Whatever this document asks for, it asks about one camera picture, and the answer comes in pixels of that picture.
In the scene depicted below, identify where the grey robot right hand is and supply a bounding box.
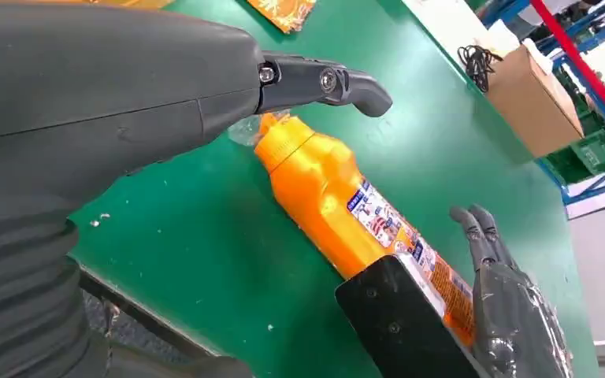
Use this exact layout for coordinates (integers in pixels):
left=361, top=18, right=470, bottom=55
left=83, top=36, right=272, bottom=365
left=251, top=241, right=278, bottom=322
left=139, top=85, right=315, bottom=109
left=448, top=203, right=576, bottom=378

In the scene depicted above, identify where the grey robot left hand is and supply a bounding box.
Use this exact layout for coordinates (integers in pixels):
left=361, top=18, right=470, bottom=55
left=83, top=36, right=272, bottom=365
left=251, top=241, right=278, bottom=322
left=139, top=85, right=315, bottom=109
left=0, top=0, right=393, bottom=231

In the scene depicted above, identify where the brown cardboard box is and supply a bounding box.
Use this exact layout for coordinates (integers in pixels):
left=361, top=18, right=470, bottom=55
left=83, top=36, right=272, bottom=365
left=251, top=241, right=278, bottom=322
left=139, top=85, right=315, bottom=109
left=482, top=44, right=585, bottom=158

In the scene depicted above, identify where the red metal beam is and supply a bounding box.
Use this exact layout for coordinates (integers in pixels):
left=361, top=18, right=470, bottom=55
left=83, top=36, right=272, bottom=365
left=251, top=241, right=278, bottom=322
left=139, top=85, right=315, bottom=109
left=529, top=0, right=605, bottom=142

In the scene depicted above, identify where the white table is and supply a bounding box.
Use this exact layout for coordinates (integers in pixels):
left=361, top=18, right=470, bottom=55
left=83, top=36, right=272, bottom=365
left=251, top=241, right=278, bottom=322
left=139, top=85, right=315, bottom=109
left=401, top=0, right=523, bottom=69

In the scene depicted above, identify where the orange drink bottle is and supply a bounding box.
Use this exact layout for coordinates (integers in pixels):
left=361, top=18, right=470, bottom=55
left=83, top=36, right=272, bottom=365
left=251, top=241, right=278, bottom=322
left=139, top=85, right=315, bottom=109
left=228, top=110, right=477, bottom=348

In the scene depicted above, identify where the blue metal rack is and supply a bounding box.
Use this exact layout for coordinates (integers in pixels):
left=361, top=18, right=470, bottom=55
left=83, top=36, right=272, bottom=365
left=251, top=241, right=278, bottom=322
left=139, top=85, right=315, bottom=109
left=477, top=0, right=605, bottom=207

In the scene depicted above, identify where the green table mat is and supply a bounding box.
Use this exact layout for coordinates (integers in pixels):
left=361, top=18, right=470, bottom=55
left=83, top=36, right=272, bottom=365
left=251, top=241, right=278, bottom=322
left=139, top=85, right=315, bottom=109
left=67, top=0, right=601, bottom=378

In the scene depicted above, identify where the black cable bundle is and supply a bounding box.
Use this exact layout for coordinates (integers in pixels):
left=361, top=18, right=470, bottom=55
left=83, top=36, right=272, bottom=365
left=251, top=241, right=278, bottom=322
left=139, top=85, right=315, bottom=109
left=457, top=44, right=503, bottom=94

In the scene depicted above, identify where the yellow plastic sheet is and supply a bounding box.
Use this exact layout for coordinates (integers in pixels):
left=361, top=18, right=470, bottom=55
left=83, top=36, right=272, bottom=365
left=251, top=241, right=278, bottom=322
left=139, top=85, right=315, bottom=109
left=88, top=0, right=317, bottom=35

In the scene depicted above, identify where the green plastic crate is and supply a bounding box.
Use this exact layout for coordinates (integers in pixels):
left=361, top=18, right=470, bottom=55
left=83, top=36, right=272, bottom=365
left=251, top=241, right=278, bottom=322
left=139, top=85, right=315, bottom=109
left=542, top=128, right=605, bottom=186

